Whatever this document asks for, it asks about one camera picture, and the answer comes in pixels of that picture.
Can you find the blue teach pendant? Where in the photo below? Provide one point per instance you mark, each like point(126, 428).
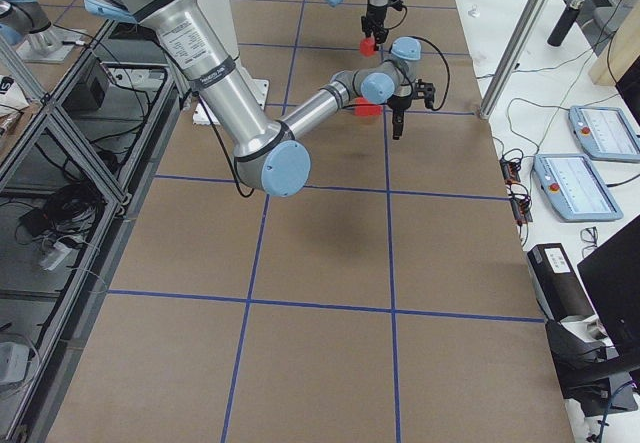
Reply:
point(604, 133)
point(574, 188)

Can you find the aluminium frame rack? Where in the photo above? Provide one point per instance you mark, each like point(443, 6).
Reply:
point(74, 173)

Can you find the black monitor right desk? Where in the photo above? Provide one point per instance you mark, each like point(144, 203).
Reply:
point(590, 373)

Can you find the eyeglasses on desk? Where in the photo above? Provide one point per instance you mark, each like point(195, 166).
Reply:
point(589, 237)

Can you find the orange circuit boards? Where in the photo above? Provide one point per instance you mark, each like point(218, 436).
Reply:
point(519, 196)

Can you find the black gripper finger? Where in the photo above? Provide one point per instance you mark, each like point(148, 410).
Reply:
point(397, 124)

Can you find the brown black cardboard box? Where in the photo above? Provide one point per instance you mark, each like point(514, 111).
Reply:
point(557, 287)

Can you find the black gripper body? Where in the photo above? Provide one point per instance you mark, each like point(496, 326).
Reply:
point(374, 16)
point(399, 103)

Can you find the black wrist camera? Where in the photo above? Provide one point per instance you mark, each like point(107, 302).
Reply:
point(397, 5)
point(425, 92)

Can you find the aluminium frame post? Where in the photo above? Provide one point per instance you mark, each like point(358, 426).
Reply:
point(515, 46)

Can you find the near blue teach pendant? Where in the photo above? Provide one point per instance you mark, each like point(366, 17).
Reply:
point(574, 188)

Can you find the far blue teach pendant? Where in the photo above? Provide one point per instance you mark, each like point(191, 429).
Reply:
point(604, 133)

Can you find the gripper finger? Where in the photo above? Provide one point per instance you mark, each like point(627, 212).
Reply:
point(381, 35)
point(364, 33)

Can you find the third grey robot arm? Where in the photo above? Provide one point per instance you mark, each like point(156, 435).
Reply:
point(26, 26)

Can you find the red block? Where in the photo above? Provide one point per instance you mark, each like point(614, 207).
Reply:
point(365, 108)
point(368, 46)

